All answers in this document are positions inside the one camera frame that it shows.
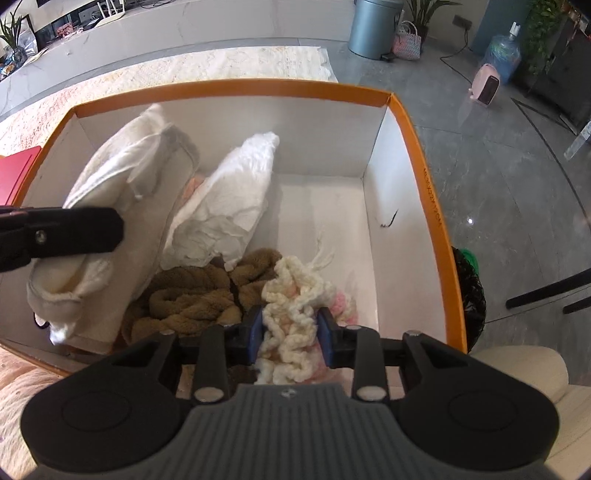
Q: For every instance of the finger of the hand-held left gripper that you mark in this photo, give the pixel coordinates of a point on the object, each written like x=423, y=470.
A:
x=78, y=230

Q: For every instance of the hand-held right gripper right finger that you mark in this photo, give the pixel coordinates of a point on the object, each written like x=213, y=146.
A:
x=324, y=337

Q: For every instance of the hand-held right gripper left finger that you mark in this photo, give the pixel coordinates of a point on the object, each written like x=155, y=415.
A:
x=256, y=337

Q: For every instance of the white pink knitted yarn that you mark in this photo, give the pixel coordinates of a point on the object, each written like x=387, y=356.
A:
x=291, y=295

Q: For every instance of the brown fleece towel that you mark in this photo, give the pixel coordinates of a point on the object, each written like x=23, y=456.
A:
x=194, y=295

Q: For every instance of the cream fleece towel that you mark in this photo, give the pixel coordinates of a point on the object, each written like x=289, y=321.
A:
x=120, y=166

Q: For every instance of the pale pink cloth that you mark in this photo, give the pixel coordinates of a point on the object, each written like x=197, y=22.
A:
x=191, y=187

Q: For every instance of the white cloth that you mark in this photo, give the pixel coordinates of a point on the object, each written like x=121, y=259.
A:
x=231, y=194

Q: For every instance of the orange cardboard box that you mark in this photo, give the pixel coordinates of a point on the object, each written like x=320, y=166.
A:
x=323, y=138

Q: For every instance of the red cube container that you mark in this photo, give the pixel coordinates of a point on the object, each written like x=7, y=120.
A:
x=18, y=175

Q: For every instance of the black trash bag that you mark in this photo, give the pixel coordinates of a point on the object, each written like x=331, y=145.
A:
x=473, y=300

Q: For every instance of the lace tablecloth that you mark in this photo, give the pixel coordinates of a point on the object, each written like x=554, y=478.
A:
x=184, y=69

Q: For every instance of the green plant in glass vase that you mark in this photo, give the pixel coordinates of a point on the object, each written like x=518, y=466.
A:
x=13, y=34

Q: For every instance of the cream upholstered chair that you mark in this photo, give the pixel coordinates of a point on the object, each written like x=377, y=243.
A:
x=531, y=374

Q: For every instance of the white marble television cabinet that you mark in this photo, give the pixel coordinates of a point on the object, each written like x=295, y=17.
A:
x=184, y=27

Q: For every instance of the pink space heater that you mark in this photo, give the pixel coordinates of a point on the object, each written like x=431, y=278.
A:
x=482, y=85

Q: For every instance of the pink woven basket bag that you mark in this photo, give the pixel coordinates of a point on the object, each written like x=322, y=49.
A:
x=407, y=44

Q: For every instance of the grey blue trash can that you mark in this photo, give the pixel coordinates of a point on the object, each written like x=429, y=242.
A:
x=374, y=27

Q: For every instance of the blue water jug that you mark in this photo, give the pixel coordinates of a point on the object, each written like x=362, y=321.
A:
x=503, y=55

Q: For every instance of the potted snake plant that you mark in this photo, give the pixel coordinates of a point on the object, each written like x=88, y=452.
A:
x=429, y=9

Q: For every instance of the dark grey cabinet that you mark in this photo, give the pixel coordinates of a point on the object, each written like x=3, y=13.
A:
x=568, y=74

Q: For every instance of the trailing pothos plant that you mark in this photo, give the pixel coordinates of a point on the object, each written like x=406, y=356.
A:
x=542, y=32

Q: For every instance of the black metal chair frame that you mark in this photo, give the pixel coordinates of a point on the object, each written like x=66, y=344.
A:
x=549, y=290

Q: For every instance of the wall power outlet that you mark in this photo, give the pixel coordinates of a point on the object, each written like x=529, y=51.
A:
x=461, y=21

